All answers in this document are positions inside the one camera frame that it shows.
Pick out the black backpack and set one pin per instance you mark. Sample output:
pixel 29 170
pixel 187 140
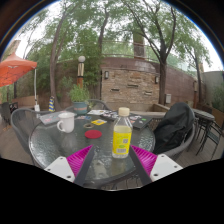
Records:
pixel 173 128

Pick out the dark side table with chairs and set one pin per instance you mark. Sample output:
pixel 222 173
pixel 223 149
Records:
pixel 203 116

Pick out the white printed paper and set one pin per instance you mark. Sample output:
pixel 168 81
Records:
pixel 96 112

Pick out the green leafy tree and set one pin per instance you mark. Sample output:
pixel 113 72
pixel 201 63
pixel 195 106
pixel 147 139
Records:
pixel 162 83
pixel 53 83

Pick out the grey laptop with stickers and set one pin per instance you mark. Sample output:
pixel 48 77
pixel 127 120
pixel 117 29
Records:
pixel 50 118

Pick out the globe-topped lamp post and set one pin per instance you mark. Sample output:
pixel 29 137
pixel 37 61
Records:
pixel 80 71

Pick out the black wall lamp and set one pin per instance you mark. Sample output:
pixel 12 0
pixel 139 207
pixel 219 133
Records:
pixel 156 79
pixel 106 74

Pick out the group of chairs under tent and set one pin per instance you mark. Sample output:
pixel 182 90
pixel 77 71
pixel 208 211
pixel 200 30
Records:
pixel 6 111

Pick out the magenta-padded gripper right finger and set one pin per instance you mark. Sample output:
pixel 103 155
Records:
pixel 146 160

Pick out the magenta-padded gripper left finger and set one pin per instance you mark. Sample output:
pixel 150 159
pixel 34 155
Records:
pixel 78 160

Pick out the black laptop with stickers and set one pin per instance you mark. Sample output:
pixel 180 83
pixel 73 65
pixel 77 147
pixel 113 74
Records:
pixel 140 122

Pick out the blue yellow striped cone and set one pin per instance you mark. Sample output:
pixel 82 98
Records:
pixel 51 104

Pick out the yellow sticker card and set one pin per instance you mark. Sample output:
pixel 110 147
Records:
pixel 98 122

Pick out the white mug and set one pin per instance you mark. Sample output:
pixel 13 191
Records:
pixel 68 123

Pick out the grey wall box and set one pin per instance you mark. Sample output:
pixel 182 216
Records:
pixel 167 98

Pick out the clear bottle with yellow label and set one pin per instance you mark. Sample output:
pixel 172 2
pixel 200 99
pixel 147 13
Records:
pixel 122 140

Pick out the flat round red coaster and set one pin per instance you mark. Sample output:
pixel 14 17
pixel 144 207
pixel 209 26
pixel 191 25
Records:
pixel 93 134

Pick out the green plant in teal pot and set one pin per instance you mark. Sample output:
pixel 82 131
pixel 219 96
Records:
pixel 79 95

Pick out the orange canopy tent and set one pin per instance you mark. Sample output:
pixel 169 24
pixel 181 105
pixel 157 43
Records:
pixel 13 70

